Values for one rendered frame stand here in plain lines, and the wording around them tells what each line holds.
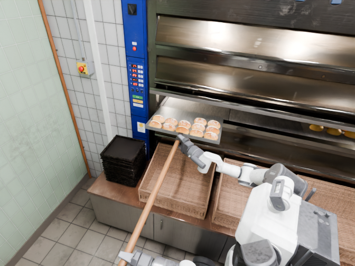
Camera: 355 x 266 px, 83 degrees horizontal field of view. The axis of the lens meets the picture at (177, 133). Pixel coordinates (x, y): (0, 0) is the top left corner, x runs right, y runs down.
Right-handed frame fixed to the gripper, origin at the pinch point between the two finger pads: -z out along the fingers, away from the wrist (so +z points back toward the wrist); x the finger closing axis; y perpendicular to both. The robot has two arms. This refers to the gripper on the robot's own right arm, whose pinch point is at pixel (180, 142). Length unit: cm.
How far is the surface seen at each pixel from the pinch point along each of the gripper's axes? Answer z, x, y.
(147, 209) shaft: 30, 2, 46
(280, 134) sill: 35, -2, -69
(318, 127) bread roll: 50, 1, -98
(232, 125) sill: 5.9, -2.3, -48.9
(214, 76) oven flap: -11, 35, -38
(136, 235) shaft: 37, 2, 56
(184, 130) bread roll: -6.3, 3.0, -8.3
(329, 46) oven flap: 39, 62, -73
